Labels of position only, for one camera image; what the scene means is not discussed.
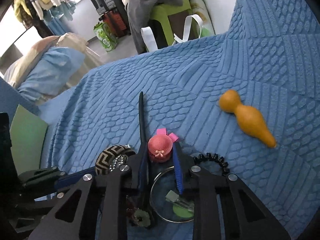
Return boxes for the black beige patterned bangle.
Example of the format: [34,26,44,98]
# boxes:
[95,145,136,175]

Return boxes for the pink hat hair clip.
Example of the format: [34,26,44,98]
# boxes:
[148,128,179,163]

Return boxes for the green white storage box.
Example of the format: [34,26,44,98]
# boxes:
[10,105,48,174]

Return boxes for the black hair stick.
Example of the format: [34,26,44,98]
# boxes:
[138,92,146,153]

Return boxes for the green hair clip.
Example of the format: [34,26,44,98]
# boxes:
[165,190,194,218]

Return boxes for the orange gourd ornament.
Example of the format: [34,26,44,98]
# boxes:
[219,89,277,148]

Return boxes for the blue textured bedspread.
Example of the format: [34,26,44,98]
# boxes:
[0,0,320,240]

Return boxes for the beige pillow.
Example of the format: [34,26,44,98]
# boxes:
[3,33,88,88]

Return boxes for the light blue bedding heap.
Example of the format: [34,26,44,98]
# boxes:
[17,47,85,105]

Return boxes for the white tote bag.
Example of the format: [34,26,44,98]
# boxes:
[140,14,203,52]

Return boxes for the green patterned shopping bag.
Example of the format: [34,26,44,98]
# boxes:
[93,22,118,51]

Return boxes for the red suitcase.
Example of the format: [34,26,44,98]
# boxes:
[99,9,131,38]

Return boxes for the green stool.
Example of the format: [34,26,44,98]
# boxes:
[148,0,199,49]

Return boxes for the fruit print ironing board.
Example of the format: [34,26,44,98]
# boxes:
[189,0,215,37]

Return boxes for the silver bead chain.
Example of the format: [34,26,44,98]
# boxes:
[109,144,133,172]

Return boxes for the black spiral hair tie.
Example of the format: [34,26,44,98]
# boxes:
[193,152,231,176]

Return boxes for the silver bangle ring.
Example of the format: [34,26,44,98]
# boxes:
[150,166,196,223]

